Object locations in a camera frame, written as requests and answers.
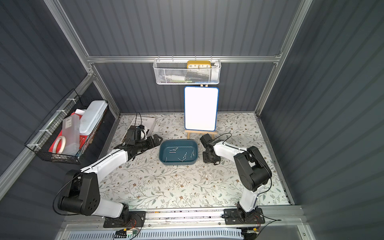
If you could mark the white marker pen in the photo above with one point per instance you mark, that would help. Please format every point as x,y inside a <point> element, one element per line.
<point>177,79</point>

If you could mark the translucent plastic container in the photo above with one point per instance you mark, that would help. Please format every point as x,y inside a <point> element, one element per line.
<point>70,131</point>

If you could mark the white plastic case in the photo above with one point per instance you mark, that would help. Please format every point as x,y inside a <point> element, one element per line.
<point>92,116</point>

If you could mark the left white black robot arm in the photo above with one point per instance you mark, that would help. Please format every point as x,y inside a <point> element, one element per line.
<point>80,195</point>

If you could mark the black wire wall basket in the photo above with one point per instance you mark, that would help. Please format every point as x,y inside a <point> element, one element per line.
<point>40,142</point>

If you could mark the wooden easel stand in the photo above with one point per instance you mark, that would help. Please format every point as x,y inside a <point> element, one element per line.
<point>189,132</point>

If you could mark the teal plastic storage tray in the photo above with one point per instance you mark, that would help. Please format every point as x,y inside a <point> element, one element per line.
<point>178,152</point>

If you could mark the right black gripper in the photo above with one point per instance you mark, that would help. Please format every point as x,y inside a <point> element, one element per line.
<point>210,155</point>

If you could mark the white board with blue frame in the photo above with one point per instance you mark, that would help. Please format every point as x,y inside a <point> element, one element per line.
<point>201,108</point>

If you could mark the white wire mesh basket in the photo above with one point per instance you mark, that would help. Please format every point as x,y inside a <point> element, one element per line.
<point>198,76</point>

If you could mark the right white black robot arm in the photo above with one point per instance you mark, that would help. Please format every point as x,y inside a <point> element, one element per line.
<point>254,174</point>

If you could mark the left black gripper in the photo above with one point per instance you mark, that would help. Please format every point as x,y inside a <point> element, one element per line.
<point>148,141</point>

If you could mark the yellow clock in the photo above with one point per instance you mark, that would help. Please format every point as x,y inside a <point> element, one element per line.
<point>199,64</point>

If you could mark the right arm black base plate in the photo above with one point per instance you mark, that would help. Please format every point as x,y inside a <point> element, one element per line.
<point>238,216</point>

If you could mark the red box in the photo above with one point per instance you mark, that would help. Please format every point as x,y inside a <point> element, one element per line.
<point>83,139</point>

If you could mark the aluminium front rail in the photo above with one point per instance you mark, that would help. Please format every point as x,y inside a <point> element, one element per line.
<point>186,218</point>

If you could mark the white tape roll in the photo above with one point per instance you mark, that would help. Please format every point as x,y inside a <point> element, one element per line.
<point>59,145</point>

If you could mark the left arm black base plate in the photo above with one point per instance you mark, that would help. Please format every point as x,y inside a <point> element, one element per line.
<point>133,219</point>

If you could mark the floral patterned table mat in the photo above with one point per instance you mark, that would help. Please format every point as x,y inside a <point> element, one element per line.
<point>146,183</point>

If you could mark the interior design trends book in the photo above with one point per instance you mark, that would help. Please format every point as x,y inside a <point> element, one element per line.
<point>147,122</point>

